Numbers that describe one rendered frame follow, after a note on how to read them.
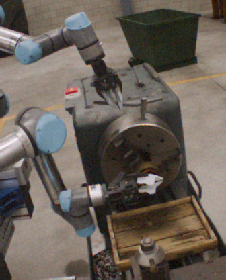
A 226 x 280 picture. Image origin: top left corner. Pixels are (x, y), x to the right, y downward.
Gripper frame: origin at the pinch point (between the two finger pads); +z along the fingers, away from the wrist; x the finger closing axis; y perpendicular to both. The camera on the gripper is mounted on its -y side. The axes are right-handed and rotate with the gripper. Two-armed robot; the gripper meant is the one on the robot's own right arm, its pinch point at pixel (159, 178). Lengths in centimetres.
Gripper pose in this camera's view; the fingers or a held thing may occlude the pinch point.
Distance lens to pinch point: 141.7
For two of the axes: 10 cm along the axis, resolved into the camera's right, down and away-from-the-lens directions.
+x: -1.7, -8.9, -4.1
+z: 9.8, -2.0, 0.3
